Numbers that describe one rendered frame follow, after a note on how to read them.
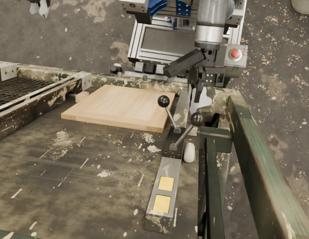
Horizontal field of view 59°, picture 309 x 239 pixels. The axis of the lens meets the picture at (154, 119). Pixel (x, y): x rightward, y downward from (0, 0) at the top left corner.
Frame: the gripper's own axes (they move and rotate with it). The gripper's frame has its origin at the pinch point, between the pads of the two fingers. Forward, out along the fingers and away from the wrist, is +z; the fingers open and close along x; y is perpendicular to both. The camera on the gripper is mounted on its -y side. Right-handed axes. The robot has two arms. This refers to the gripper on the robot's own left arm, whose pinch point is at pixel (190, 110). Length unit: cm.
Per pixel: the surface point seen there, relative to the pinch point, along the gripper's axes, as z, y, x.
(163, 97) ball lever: -3.5, -8.3, 1.6
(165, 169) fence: 8.1, -11.4, -19.4
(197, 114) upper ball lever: -3.6, -2.8, -13.0
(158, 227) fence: 10.9, -16.2, -34.8
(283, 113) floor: 38, 120, 109
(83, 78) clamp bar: 6, -34, 61
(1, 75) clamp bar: 9, -75, 74
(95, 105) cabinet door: 10.5, -28.1, 34.5
